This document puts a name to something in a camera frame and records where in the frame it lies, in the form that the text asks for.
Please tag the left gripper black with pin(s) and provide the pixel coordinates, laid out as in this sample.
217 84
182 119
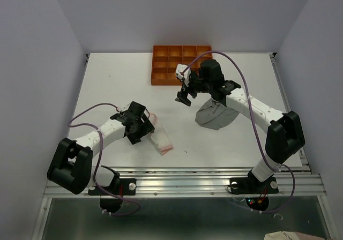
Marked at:
146 127

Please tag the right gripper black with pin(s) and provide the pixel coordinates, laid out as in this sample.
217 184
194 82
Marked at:
181 97

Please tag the white pink grey underwear pile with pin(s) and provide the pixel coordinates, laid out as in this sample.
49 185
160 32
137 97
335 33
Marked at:
159 137

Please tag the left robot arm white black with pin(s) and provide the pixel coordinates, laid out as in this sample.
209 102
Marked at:
71 166

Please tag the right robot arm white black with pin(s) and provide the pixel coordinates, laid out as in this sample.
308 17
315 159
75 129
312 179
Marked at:
284 135

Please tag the white pink bag corner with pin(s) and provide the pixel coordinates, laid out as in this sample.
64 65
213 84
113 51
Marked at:
287 235

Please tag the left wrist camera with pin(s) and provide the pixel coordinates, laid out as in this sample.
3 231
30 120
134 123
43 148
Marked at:
123 108

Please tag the aluminium rail frame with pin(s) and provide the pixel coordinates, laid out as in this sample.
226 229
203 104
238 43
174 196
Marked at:
184 193

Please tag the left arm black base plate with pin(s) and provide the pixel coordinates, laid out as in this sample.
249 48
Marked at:
119 187

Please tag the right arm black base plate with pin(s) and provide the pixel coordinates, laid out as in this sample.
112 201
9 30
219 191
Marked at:
250 186

